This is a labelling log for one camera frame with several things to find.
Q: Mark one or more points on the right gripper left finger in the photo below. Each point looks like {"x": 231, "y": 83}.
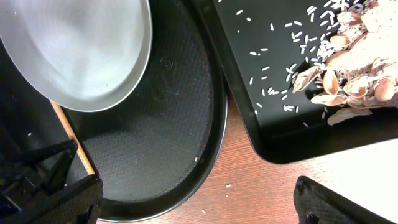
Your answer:
{"x": 80, "y": 202}

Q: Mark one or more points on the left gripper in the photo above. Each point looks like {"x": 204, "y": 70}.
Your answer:
{"x": 16, "y": 193}

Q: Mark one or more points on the food scraps with rice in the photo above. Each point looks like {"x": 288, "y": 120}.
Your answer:
{"x": 358, "y": 68}

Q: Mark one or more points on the wooden chopstick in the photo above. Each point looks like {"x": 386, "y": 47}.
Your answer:
{"x": 70, "y": 132}

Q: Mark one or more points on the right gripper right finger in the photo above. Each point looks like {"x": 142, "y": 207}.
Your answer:
{"x": 315, "y": 203}

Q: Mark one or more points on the round black tray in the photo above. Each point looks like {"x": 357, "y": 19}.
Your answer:
{"x": 154, "y": 149}

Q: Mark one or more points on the black rectangular tray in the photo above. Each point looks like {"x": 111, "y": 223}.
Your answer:
{"x": 262, "y": 46}

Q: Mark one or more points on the grey round plate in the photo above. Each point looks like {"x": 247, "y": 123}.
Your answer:
{"x": 84, "y": 55}

